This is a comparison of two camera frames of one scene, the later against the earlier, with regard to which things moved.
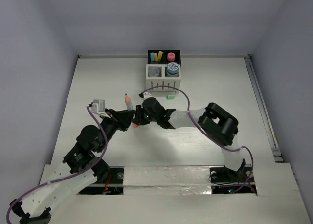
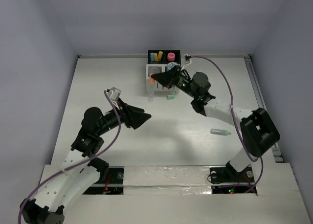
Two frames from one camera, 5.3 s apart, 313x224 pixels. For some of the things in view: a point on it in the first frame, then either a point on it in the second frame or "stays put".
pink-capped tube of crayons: [170, 56] stays put
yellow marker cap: [160, 55] stays put
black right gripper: [140, 118] -> [165, 78]
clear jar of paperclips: [154, 72] stays put
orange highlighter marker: [128, 102] -> [151, 93]
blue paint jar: [172, 69] stays put
